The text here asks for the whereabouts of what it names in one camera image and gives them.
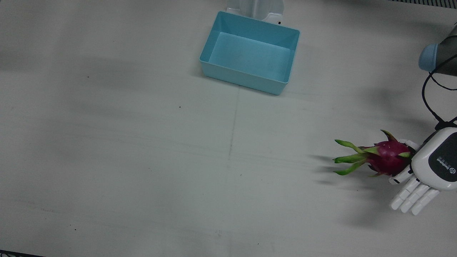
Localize black white striped panel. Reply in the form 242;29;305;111
387;0;457;7

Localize red dragon fruit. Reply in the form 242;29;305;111
333;130;417;177

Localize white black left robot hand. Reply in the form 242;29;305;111
388;127;457;216

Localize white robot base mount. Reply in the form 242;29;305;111
226;0;286;25

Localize light blue plastic bin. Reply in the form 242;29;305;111
199;11;301;96

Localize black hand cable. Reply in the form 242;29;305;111
422;54;457;132

